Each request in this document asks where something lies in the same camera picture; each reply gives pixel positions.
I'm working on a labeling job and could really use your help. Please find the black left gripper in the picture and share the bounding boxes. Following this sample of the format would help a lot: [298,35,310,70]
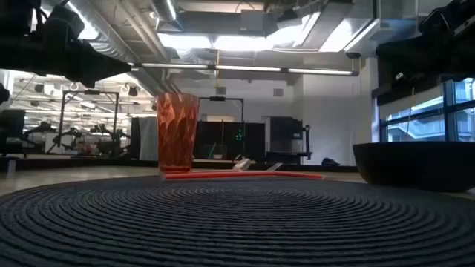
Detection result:
[0,0,134,89]

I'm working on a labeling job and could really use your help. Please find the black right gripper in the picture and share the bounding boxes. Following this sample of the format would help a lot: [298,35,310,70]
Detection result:
[376,0,475,79]

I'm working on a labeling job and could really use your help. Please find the orange faceted plastic cup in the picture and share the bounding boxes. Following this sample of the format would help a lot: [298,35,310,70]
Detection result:
[156,92,201,175]

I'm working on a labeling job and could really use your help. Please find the black bowl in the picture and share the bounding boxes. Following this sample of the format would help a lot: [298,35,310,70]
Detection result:
[352,141,475,193]

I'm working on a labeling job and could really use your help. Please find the red straw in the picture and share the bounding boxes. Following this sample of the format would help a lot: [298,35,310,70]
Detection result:
[162,170,325,182]

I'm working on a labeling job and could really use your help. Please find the large window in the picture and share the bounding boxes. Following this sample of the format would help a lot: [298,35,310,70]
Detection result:
[377,76,475,144]

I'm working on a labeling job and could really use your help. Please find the grey fabric panel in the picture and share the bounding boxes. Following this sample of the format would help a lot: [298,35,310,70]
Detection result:
[129,116,160,162]

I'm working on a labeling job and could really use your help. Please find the long ceiling light strip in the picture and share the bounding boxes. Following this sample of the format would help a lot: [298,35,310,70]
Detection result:
[130,62,360,77]

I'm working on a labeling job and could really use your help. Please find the black cabinet with green lights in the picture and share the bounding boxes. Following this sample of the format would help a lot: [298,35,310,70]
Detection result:
[192,120,266,162]

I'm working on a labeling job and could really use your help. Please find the dark round woven placemat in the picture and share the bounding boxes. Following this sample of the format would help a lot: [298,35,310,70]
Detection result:
[0,174,475,267]

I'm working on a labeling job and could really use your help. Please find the black gantry frame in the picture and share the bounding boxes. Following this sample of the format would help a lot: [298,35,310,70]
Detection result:
[58,89,120,157]

